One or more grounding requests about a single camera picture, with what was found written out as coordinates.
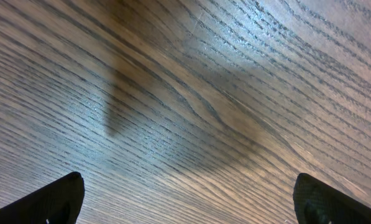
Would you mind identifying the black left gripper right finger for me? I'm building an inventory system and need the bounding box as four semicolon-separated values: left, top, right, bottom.
293;173;371;224

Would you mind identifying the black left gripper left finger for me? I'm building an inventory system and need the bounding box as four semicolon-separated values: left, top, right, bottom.
0;172;85;224

